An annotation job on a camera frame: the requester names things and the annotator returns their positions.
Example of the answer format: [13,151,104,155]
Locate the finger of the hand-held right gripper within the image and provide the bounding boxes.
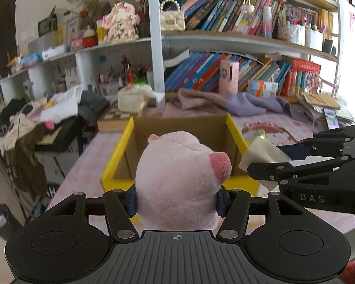
[247,155,355,184]
[276,123,355,159]

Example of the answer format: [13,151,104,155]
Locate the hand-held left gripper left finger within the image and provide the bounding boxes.
[46,185,138,240]

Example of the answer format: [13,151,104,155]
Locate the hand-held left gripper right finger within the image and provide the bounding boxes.
[215,188,310,241]

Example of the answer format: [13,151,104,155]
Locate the white charger block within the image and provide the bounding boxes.
[239,138,291,191]

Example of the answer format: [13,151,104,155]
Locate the pink plush toy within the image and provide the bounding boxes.
[135,131,233,231]

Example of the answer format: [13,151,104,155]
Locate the yellow cardboard box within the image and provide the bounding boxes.
[101,115,260,197]

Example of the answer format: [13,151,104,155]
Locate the white storage container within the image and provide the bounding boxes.
[305,28,324,51]

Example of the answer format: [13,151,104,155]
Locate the black smartphone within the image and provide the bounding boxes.
[323,108,339,130]

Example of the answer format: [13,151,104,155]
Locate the brown paper envelope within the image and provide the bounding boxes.
[302,92,341,110]

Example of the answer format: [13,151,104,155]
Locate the stack of books and papers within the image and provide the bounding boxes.
[296,95,355,131]

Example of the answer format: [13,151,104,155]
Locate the purple cloth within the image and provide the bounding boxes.
[177,88,302,122]

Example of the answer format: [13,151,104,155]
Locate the orange and white carton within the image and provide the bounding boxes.
[247,79,279,98]

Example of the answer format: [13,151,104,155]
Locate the colourful toy bundle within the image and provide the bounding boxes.
[302,71,323,95]

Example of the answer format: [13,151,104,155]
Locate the red boxed book set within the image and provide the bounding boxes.
[281,58,321,97]

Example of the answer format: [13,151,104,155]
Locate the black side table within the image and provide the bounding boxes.
[32,115,89,151]

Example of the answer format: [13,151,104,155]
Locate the pink carton box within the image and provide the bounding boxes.
[220,59,240,97]

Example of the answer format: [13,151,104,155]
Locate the dark grey cloth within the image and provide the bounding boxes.
[77,90,110,119]

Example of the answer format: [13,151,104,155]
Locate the black cube box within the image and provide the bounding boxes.
[322,39,338,55]

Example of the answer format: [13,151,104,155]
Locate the brown hanging clothes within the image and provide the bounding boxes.
[6,121,48,202]

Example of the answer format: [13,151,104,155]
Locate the clear pen holder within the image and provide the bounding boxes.
[290,24,306,46]

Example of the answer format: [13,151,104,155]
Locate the white cloth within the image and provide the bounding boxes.
[40,90,83,123]

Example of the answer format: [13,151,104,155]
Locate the row of slanted books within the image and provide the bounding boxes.
[164,52,292,93]

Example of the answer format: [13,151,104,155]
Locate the green pencil cup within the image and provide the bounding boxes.
[126,56,148,85]

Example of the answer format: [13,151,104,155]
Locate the black trash bin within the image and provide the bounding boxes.
[0,204,22,241]

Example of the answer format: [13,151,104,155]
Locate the pink and blue bottle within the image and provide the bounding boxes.
[262,6,274,38]

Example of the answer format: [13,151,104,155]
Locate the yellow book set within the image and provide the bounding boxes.
[316,7,335,36]

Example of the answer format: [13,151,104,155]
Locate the row of upright books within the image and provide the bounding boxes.
[183,0,287,34]

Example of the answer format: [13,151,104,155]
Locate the white bookshelf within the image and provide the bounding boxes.
[0,0,344,101]

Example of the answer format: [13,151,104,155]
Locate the white flat box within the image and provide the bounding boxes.
[42,45,67,61]

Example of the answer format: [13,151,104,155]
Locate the pink small box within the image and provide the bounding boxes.
[69,34,85,51]

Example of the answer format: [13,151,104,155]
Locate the red and white figurine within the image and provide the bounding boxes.
[82,25,98,48]

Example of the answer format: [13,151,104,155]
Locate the blue packet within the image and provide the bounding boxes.
[21,53,43,68]

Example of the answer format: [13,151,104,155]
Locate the floral fabric doll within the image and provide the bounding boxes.
[102,1,141,43]

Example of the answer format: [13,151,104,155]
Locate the white quilted handbag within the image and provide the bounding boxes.
[159,0,186,31]

